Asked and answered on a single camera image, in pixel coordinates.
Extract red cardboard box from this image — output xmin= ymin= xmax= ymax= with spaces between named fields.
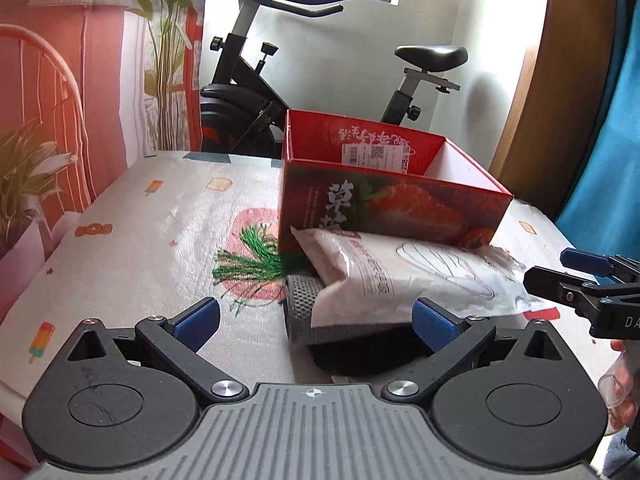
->
xmin=277 ymin=109 xmax=515 ymax=261

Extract white face mask packet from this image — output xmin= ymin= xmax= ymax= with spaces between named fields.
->
xmin=291 ymin=227 xmax=548 ymax=328

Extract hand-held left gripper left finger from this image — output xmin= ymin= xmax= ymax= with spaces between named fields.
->
xmin=65 ymin=296 xmax=250 ymax=405

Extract green tassel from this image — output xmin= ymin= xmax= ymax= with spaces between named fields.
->
xmin=211 ymin=224 xmax=313 ymax=313

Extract printed tablecloth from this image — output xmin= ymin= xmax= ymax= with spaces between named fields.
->
xmin=0 ymin=150 xmax=626 ymax=461

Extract printed wall cloth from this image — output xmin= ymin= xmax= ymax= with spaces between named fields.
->
xmin=0 ymin=0 xmax=213 ymax=311

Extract brown wooden door frame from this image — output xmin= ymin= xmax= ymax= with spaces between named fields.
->
xmin=487 ymin=0 xmax=621 ymax=221

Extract black dotted gloves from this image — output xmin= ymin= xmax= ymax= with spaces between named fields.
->
xmin=307 ymin=327 xmax=431 ymax=377

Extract grey mesh cloth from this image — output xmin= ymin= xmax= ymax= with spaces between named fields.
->
xmin=282 ymin=274 xmax=416 ymax=346

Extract blue curtain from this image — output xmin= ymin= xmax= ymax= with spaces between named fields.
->
xmin=555 ymin=0 xmax=640 ymax=281

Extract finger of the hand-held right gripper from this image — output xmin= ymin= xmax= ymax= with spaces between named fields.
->
xmin=523 ymin=265 xmax=603 ymax=318
xmin=560 ymin=248 xmax=640 ymax=281

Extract black exercise bike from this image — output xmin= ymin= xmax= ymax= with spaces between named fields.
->
xmin=200 ymin=0 xmax=469 ymax=158

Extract person's right hand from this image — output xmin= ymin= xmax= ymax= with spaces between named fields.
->
xmin=597 ymin=339 xmax=640 ymax=432

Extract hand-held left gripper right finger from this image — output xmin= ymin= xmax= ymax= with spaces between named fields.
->
xmin=382 ymin=297 xmax=569 ymax=405

